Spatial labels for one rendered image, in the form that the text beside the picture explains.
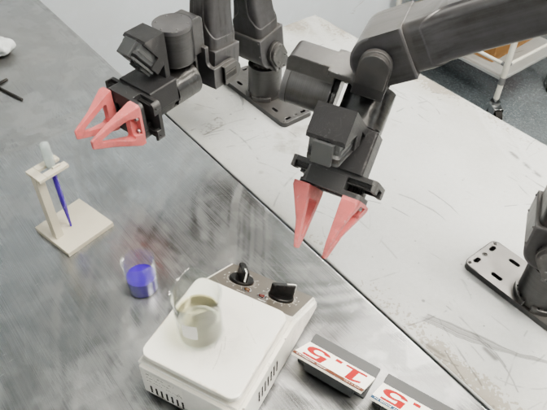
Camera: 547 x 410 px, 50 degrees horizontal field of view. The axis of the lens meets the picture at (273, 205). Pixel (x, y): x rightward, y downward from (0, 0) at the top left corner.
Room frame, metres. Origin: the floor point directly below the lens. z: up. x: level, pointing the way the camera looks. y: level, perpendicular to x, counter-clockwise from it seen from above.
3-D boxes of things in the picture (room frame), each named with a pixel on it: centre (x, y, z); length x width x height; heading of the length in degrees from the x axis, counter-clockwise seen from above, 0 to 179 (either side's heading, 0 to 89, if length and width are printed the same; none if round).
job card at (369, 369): (0.36, -0.08, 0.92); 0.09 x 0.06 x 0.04; 57
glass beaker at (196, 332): (0.36, 0.08, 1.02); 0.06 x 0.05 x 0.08; 13
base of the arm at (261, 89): (0.94, 0.02, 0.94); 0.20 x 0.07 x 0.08; 39
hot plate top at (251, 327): (0.36, 0.06, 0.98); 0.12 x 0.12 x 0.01; 63
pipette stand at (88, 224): (0.59, 0.29, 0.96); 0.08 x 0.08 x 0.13; 52
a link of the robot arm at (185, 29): (0.79, 0.13, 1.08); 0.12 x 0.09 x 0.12; 143
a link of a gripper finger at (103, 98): (0.67, 0.23, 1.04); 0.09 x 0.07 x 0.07; 142
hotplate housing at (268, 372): (0.38, 0.05, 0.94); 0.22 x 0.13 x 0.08; 153
